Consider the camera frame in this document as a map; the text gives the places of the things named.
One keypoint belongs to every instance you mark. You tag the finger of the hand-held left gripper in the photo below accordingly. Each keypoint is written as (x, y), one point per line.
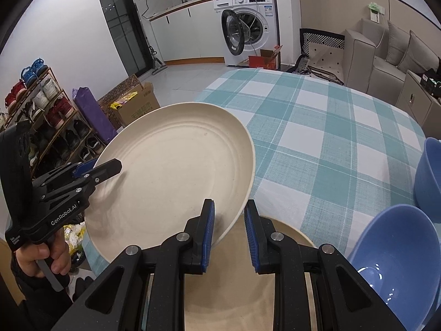
(85, 169)
(106, 170)

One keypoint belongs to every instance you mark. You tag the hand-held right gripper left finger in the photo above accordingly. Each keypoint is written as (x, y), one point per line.
(208, 234)

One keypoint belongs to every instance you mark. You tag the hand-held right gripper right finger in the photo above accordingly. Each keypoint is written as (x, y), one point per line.
(250, 238)

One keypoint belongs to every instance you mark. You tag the beige plate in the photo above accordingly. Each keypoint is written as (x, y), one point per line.
(172, 165)
(231, 300)

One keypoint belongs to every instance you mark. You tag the blue bowl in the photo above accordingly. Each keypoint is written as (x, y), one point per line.
(396, 248)
(429, 176)

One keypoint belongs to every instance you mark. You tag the person's left hand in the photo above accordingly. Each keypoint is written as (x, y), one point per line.
(31, 258)

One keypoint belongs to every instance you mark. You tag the white plastic bag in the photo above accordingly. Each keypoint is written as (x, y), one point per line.
(75, 234)

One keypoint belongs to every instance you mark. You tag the purple bag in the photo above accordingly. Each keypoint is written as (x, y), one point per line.
(93, 113)

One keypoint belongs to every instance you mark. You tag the shoe rack with shoes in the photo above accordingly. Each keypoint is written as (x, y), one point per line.
(55, 113)

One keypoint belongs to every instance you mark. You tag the cardboard box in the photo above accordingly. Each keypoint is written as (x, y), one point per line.
(137, 110)

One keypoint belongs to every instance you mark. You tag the wooden shoe rack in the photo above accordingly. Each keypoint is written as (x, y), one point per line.
(58, 93)

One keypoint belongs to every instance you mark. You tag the upright floor mop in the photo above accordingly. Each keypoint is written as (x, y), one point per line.
(158, 65)

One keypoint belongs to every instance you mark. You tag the white kitchen counter cabinets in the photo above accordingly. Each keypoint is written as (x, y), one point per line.
(186, 31)

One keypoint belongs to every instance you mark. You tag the red carton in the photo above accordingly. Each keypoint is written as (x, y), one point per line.
(265, 62)

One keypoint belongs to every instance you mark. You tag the grey sofa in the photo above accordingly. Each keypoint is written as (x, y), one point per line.
(361, 58)

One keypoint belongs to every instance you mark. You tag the grey side cabinet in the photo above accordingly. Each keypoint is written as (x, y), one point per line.
(413, 100)

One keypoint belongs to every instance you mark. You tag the white washing machine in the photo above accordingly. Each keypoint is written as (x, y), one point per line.
(255, 3)

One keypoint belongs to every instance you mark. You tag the black boxes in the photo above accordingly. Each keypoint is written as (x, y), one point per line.
(430, 79)

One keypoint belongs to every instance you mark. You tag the grey sofa cushion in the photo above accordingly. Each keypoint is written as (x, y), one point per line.
(396, 41)
(418, 53)

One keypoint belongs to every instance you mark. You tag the wall socket with green charger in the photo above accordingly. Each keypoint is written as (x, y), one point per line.
(375, 13)

